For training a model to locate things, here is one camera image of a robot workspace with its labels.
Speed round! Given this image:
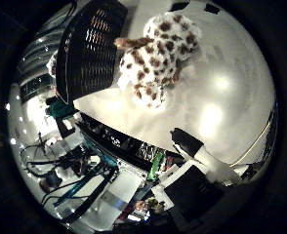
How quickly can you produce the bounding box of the white brown-spotted plush toy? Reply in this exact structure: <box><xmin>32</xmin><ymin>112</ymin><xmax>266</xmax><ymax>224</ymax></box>
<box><xmin>113</xmin><ymin>11</ymin><xmax>203</xmax><ymax>110</ymax></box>

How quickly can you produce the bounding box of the teal machine part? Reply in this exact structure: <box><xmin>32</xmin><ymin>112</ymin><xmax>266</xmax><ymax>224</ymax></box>
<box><xmin>47</xmin><ymin>95</ymin><xmax>78</xmax><ymax>120</ymax></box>

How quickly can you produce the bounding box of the black table frame rail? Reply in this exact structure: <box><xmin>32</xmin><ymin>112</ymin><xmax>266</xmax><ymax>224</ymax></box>
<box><xmin>74</xmin><ymin>111</ymin><xmax>185</xmax><ymax>172</ymax></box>

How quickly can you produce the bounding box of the thin pale yellow cable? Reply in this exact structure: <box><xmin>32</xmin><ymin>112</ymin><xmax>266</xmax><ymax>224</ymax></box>
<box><xmin>228</xmin><ymin>112</ymin><xmax>275</xmax><ymax>167</ymax></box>

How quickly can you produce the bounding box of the black plastic mesh basket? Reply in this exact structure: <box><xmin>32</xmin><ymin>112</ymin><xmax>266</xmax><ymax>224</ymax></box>
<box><xmin>55</xmin><ymin>0</ymin><xmax>129</xmax><ymax>105</ymax></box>

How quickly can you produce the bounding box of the green plastic part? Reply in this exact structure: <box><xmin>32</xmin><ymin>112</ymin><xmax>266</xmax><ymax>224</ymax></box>
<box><xmin>145</xmin><ymin>150</ymin><xmax>166</xmax><ymax>181</ymax></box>

